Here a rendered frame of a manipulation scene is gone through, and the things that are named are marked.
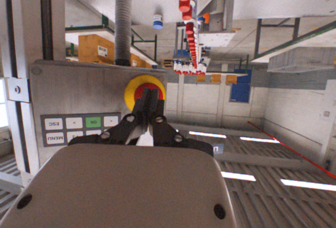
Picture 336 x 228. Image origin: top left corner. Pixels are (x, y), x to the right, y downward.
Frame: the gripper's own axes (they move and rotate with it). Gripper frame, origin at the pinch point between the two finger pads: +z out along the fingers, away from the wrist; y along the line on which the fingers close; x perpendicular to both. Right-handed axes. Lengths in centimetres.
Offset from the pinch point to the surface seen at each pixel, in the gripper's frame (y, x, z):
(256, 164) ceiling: 306, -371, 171
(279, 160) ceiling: 364, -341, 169
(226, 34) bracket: 19.6, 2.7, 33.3
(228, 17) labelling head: 21.6, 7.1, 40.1
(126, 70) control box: -3.8, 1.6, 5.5
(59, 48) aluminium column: -12.6, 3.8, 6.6
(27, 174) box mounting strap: -16.0, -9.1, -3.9
